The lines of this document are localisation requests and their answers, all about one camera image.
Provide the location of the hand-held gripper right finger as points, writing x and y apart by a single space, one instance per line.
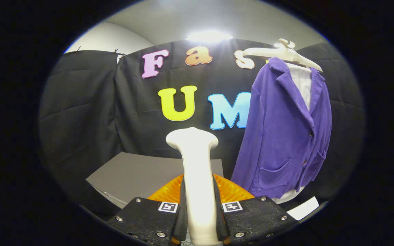
219 218

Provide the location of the white clothes hanger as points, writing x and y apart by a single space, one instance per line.
279 53

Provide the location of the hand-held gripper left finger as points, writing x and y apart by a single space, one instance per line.
182 218

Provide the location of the white shirt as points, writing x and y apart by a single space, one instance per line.
303 85

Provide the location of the white garment steamer head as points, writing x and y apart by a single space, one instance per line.
197 171

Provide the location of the white flat board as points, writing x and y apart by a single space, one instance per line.
303 208

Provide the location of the black backdrop cloth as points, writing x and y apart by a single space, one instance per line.
80 112

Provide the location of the grey cabinet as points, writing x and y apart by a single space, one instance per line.
142 174

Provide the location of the long ceiling light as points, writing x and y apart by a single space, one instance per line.
209 36

